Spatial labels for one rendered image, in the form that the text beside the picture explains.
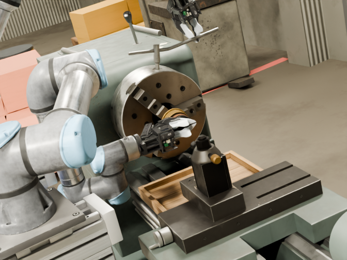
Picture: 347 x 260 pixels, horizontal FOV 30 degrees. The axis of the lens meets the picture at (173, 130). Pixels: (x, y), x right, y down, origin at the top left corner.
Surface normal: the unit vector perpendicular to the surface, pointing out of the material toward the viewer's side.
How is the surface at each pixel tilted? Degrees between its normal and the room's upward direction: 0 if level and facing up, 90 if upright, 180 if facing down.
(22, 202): 73
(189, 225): 0
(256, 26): 90
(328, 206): 0
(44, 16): 90
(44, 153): 84
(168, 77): 90
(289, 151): 0
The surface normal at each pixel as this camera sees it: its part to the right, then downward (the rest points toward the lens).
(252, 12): -0.85, 0.37
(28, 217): 0.36, -0.05
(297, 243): -0.64, -0.62
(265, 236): 0.39, 0.26
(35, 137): -0.17, -0.44
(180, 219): -0.22, -0.91
